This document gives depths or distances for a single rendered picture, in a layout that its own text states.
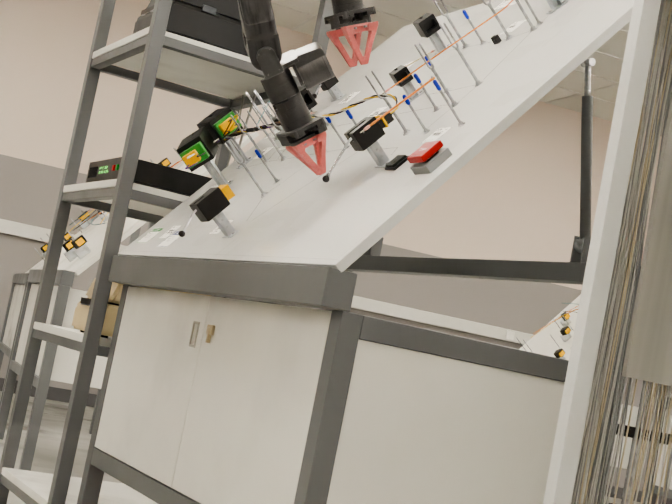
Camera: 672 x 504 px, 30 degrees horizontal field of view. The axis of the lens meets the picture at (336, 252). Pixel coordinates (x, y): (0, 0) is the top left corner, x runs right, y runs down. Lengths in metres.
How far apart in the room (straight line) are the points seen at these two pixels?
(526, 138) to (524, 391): 8.98
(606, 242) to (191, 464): 1.01
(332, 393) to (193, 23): 1.55
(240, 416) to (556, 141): 9.14
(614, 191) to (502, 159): 9.14
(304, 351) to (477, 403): 0.31
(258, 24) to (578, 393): 0.85
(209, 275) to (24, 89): 7.51
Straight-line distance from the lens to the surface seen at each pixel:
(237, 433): 2.33
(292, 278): 2.14
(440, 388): 2.15
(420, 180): 2.16
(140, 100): 3.21
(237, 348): 2.40
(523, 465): 2.26
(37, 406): 5.46
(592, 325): 1.89
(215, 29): 3.39
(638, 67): 1.96
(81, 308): 3.39
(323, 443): 2.05
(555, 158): 11.29
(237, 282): 2.36
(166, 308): 2.81
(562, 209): 11.30
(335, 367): 2.04
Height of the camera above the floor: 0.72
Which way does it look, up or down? 5 degrees up
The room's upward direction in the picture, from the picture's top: 11 degrees clockwise
